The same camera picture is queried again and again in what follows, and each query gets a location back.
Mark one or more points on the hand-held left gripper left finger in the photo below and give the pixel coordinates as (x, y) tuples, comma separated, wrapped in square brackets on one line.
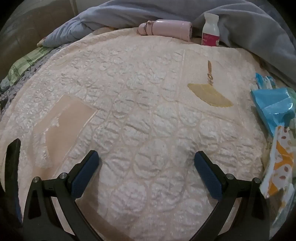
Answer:
[(84, 176)]

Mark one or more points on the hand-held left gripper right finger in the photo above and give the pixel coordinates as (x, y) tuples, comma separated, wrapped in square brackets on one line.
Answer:
[(208, 176)]

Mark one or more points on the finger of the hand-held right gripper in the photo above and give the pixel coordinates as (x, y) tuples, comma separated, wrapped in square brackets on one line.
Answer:
[(13, 166)]

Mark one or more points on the orange and white patterned wrapper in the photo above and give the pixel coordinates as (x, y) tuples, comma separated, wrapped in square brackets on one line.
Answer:
[(279, 162)]

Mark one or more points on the pink quilted blanket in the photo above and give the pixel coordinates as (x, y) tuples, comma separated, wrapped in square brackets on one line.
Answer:
[(138, 115)]

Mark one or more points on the blue plastic wrapper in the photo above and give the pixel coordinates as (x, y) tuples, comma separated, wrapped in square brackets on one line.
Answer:
[(270, 104)]

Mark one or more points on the green plaid cloth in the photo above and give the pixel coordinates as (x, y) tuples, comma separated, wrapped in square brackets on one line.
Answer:
[(25, 60)]

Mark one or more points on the white and blue packet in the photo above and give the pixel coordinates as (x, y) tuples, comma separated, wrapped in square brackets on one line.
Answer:
[(264, 81)]

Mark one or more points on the brown padded headboard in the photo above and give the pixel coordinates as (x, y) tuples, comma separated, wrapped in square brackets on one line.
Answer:
[(23, 27)]

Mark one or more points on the white bottle with pink label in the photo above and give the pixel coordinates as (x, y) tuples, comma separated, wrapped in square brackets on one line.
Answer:
[(210, 30)]

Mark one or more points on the pink insulated bottle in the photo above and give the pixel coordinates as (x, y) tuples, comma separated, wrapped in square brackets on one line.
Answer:
[(168, 27)]

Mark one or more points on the blue-grey duvet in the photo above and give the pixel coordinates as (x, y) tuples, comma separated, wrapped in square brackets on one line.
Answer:
[(138, 11)]

